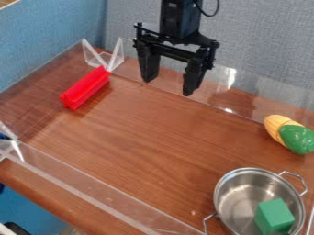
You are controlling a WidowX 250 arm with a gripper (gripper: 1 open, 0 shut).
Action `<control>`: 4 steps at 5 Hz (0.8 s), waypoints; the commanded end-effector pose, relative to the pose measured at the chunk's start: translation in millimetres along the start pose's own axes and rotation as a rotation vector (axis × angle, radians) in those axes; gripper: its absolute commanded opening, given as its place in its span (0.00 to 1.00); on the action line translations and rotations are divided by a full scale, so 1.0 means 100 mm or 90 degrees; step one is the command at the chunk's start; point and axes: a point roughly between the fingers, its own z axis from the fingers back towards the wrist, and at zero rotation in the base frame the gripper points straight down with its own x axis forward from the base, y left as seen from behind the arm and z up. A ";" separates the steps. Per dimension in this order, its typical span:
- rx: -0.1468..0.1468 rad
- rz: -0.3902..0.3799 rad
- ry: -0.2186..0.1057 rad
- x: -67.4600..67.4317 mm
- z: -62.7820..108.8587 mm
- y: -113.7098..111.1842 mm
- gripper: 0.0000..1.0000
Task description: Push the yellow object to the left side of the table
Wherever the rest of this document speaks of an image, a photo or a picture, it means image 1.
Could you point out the clear acrylic barrier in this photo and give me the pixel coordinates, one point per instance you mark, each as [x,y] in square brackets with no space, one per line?
[236,91]
[124,207]

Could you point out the yellow green toy corn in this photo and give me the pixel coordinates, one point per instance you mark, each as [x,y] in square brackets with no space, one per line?
[288,133]

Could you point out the clear acrylic back barrier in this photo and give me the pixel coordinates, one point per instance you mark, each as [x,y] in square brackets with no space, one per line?
[236,91]

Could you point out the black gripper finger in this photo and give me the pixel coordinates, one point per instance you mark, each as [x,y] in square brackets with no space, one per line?
[193,75]
[148,62]

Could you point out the clear acrylic corner bracket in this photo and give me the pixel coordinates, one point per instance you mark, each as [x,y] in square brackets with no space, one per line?
[108,60]

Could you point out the clear acrylic front barrier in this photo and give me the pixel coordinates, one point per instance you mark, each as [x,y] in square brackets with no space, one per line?
[124,207]

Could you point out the red rectangular block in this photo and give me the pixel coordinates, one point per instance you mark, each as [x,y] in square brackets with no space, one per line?
[81,90]

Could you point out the green cube block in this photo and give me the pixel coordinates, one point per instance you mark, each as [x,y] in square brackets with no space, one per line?
[272,217]

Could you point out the silver metal pot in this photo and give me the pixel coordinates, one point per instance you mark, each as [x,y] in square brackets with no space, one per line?
[241,189]

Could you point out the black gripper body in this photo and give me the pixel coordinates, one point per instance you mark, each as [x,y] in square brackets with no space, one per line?
[153,43]

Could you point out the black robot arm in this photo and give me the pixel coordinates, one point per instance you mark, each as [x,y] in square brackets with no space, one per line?
[179,20]

